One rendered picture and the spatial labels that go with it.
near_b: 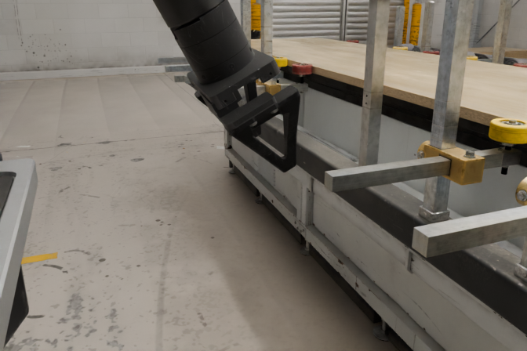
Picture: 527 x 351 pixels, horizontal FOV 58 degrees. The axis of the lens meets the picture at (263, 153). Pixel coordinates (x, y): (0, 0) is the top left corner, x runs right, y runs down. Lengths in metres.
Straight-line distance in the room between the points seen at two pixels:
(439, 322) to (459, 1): 0.96
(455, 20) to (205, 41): 0.64
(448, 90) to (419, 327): 0.89
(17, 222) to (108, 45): 7.97
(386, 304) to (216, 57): 1.41
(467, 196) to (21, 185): 1.13
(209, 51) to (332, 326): 1.55
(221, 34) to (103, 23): 7.78
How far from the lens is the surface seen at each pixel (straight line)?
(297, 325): 1.86
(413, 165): 0.92
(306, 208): 2.15
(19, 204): 0.27
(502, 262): 0.95
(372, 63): 1.18
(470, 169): 0.96
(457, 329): 1.51
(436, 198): 1.04
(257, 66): 0.40
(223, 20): 0.41
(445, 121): 0.99
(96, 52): 8.20
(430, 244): 0.65
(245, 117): 0.38
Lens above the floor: 1.14
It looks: 18 degrees down
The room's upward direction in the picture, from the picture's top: straight up
